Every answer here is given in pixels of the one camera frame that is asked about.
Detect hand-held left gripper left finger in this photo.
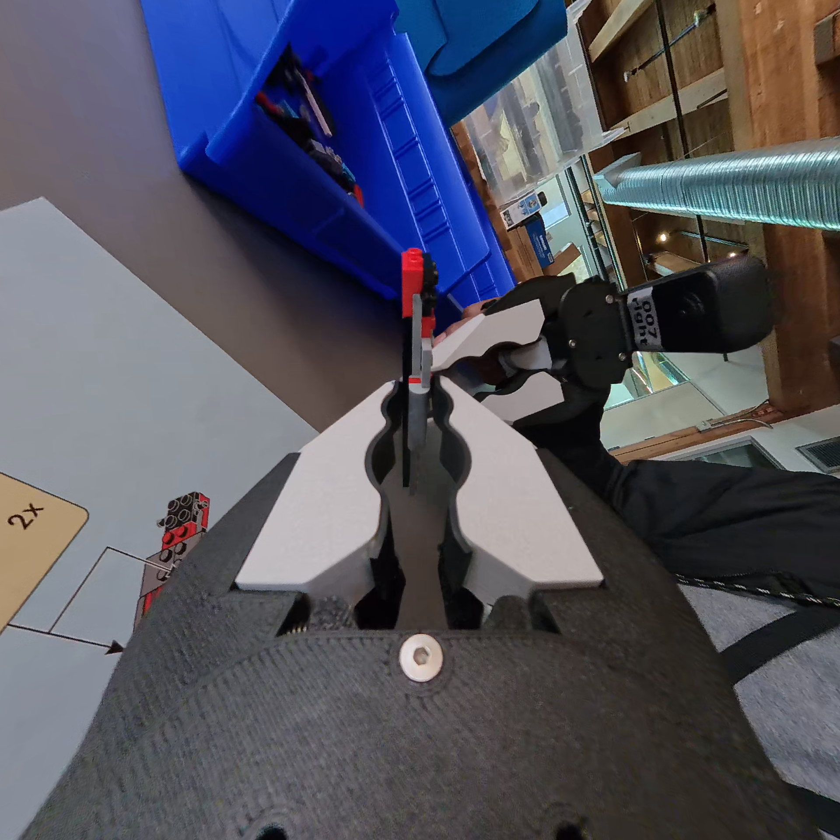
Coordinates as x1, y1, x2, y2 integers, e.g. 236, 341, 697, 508
234, 381, 401, 597

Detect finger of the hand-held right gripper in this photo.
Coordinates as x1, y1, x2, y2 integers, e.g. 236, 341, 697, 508
428, 276, 573, 371
474, 371, 568, 426

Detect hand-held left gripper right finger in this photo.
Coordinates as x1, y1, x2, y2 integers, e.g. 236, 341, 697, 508
434, 378, 606, 626

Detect long grey studded plate assembly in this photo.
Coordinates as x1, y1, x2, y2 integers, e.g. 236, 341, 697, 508
399, 248, 439, 494

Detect grey red brick assembly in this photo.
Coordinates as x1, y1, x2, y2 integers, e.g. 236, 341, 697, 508
407, 377, 434, 455

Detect pale blue instruction booklet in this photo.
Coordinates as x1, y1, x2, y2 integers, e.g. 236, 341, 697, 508
0, 197, 320, 840

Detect blue storage bin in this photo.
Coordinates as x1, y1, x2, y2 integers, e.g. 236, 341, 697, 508
140, 0, 493, 303
420, 131, 516, 316

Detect person's right forearm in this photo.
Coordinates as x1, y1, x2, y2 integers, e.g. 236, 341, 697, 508
518, 381, 840, 598

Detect person's right hand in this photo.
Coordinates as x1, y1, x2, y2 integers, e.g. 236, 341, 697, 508
434, 303, 492, 347

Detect dark blue box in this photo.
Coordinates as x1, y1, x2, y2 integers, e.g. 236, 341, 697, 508
524, 220, 557, 266

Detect small printed box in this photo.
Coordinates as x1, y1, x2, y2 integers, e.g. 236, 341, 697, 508
500, 193, 549, 229

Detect clear plastic storage box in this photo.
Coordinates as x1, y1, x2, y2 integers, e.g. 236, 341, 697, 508
472, 0, 624, 198

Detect pile of mixed toy bricks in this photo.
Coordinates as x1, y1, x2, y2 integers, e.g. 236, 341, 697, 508
255, 46, 365, 204

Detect person's torso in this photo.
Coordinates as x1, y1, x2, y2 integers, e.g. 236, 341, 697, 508
676, 577, 840, 828

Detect silver ventilation duct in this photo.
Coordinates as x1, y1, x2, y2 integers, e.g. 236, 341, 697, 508
594, 147, 840, 231

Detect speckled drawstring cord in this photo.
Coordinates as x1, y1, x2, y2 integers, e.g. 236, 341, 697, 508
676, 572, 840, 608

